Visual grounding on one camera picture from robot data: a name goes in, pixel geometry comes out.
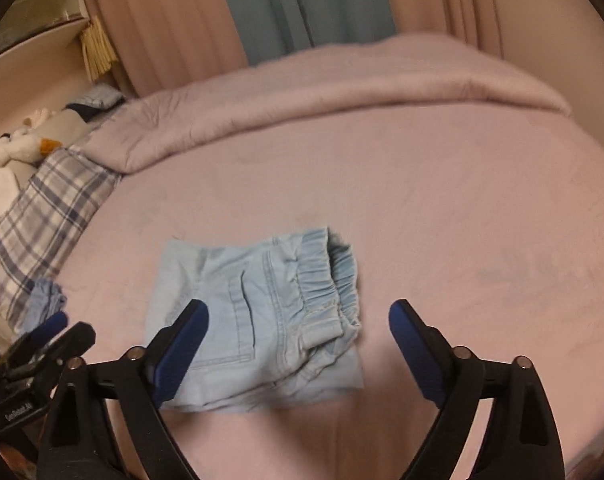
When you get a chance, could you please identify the light blue strawberry pants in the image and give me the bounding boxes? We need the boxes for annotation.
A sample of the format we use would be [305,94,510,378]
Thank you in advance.
[146,226,364,413]

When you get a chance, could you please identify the folded blue denim garment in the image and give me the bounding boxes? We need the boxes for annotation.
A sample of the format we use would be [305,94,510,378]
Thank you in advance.
[17,278,67,335]

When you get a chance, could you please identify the plaid pillow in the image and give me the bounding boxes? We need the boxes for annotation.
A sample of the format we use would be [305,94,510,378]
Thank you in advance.
[0,148,121,332]

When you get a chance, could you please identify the white plush duck toy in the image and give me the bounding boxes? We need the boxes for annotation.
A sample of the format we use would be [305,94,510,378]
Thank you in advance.
[0,108,62,169]

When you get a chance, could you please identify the pink bed sheet mattress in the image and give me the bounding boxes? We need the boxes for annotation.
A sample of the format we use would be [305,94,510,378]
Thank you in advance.
[58,104,604,479]

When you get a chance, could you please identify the dark folded clothes on headboard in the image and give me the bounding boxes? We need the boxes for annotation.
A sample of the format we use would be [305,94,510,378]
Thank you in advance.
[66,84,125,122]

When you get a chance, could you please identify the yellow tassel cloth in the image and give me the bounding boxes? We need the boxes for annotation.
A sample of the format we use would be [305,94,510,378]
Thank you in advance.
[80,16,119,82]

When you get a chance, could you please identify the pink curtain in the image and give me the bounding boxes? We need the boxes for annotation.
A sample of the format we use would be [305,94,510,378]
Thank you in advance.
[85,0,502,96]

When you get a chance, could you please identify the pink folded duvet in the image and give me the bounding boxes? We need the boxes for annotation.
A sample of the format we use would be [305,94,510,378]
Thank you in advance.
[83,32,572,174]

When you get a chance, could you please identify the teal curtain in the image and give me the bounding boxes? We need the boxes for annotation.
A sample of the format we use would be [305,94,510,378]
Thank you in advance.
[226,0,396,65]

